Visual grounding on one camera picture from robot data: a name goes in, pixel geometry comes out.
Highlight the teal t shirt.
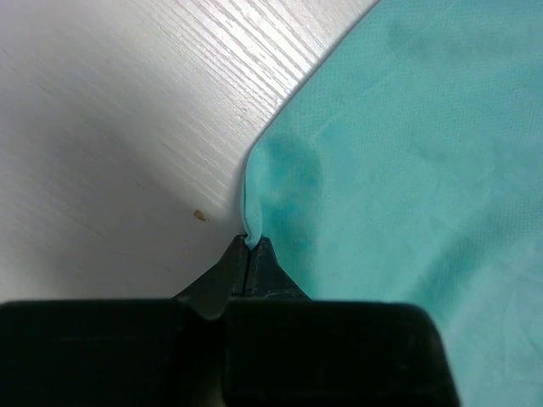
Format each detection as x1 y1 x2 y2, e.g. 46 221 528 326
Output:
242 0 542 406

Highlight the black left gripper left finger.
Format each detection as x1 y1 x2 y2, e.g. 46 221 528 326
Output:
1 235 249 406

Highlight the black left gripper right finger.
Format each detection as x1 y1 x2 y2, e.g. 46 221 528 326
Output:
224 238 460 406

